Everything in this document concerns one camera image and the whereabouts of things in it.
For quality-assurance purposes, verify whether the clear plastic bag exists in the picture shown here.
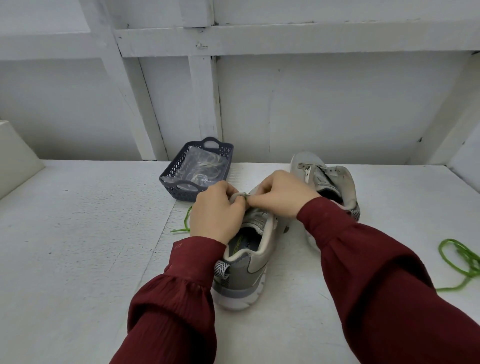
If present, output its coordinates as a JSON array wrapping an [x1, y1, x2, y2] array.
[[174, 147, 229, 187]]

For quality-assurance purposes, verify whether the person's left forearm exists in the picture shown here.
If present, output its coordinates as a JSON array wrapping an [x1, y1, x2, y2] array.
[[110, 235, 228, 364]]

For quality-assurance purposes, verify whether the person's right forearm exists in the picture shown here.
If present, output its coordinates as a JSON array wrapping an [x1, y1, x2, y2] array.
[[296, 195, 480, 364]]

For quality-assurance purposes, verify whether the dark plastic lattice basket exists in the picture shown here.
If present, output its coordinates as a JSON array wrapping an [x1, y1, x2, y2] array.
[[159, 136, 235, 203]]

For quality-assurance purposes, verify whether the person's left hand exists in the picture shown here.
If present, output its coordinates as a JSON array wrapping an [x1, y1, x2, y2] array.
[[188, 180, 249, 246]]

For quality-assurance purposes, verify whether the green shoelace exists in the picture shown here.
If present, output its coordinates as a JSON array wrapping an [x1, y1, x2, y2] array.
[[170, 192, 250, 236], [435, 237, 480, 293]]

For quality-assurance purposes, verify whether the person's right hand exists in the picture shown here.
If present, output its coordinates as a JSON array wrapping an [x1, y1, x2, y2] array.
[[245, 169, 323, 220]]

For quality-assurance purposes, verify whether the grey mesh shoe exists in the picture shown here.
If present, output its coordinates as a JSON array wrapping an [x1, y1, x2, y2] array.
[[209, 180, 292, 312], [289, 150, 362, 252]]

